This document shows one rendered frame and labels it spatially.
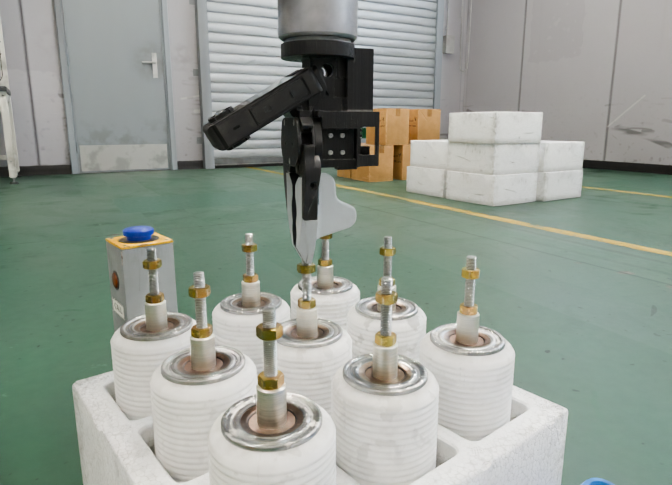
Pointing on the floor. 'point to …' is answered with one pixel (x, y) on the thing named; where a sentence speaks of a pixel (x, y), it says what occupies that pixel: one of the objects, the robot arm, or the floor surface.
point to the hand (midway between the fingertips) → (299, 249)
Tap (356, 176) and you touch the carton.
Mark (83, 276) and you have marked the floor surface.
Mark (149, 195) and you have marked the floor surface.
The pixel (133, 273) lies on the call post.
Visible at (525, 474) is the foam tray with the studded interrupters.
